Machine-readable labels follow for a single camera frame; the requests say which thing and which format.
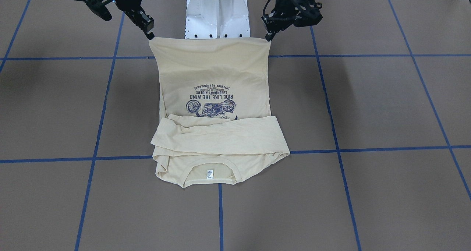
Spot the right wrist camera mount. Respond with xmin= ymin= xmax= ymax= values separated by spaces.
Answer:
xmin=85 ymin=0 xmax=113 ymax=21

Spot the cream long-sleeve printed shirt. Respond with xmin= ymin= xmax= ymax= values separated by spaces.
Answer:
xmin=149 ymin=37 xmax=290 ymax=188

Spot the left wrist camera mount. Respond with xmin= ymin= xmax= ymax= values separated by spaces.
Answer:
xmin=293 ymin=0 xmax=323 ymax=28

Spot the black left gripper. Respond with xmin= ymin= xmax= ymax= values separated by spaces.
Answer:
xmin=262 ymin=0 xmax=299 ymax=42

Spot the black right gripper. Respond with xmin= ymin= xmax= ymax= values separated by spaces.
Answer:
xmin=116 ymin=0 xmax=155 ymax=40

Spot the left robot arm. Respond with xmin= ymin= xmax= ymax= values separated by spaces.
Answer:
xmin=261 ymin=0 xmax=323 ymax=42

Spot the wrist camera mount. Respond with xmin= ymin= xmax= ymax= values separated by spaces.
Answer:
xmin=85 ymin=0 xmax=113 ymax=21
xmin=293 ymin=0 xmax=323 ymax=28

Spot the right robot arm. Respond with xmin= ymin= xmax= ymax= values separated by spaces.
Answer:
xmin=112 ymin=0 xmax=155 ymax=40

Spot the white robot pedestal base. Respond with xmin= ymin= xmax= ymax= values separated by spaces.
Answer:
xmin=185 ymin=0 xmax=251 ymax=39

